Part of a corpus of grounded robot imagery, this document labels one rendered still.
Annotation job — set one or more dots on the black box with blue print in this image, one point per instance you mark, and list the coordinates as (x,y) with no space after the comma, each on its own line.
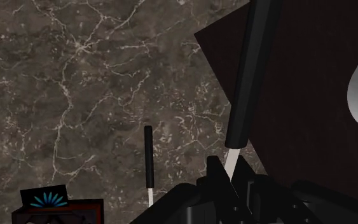
(50,204)

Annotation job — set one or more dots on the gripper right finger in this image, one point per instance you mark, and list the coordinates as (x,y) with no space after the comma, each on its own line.
(268,198)

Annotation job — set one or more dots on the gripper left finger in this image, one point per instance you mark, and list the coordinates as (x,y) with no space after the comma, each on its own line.
(219,189)

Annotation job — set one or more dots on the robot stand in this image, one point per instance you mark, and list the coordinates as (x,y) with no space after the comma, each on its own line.
(309,102)

